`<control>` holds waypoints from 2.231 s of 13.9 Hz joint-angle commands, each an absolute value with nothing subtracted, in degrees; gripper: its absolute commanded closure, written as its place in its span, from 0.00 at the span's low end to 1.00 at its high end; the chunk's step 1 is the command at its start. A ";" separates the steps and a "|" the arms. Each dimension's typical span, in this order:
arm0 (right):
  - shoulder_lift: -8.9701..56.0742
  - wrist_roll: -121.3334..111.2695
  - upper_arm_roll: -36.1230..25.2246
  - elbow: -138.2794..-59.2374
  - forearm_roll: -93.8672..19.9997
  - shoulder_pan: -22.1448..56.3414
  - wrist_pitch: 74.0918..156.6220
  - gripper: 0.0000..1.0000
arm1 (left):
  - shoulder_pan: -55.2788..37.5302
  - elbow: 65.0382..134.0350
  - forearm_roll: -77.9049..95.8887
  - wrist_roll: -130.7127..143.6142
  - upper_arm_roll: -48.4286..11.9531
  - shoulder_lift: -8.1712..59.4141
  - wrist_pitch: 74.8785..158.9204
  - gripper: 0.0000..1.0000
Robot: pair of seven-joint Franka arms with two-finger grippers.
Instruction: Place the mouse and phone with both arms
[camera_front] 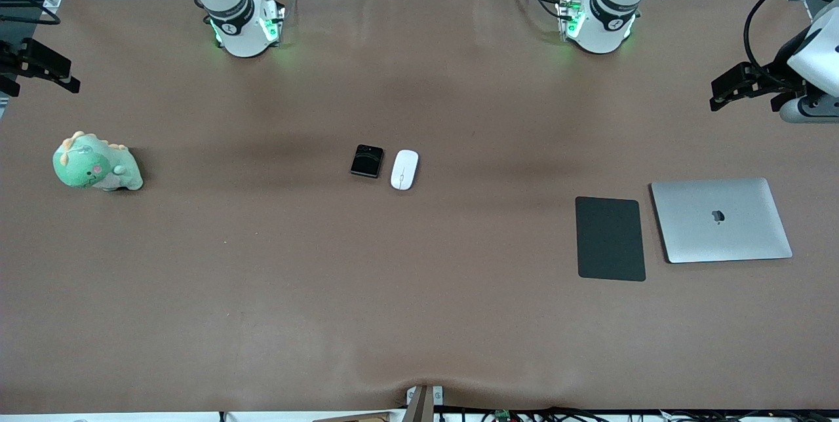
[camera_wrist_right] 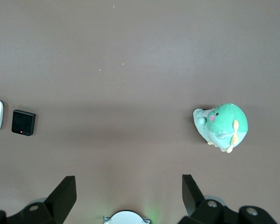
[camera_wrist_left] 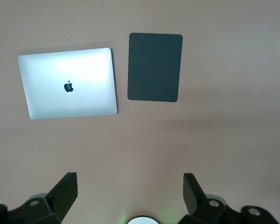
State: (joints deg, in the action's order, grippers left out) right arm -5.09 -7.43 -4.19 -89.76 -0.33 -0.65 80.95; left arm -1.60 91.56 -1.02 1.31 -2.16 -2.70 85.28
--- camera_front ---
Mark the black flip phone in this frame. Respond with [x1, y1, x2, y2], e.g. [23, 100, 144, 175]
[350, 144, 385, 179]

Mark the white computer mouse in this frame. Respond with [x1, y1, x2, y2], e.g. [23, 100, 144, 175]
[391, 149, 420, 191]

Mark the black mouse pad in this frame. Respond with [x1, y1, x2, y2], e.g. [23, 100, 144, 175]
[575, 196, 647, 282]

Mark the green dinosaur plush toy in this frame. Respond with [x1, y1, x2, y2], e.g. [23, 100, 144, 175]
[52, 131, 144, 192]

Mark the silver closed laptop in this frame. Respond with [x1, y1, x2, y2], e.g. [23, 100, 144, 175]
[650, 177, 794, 264]

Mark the large table cover mat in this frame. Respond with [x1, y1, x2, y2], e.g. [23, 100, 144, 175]
[0, 0, 839, 415]

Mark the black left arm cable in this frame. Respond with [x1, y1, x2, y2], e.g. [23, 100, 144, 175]
[743, 0, 839, 79]

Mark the camera mounting post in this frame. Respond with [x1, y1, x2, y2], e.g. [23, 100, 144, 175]
[404, 385, 444, 422]

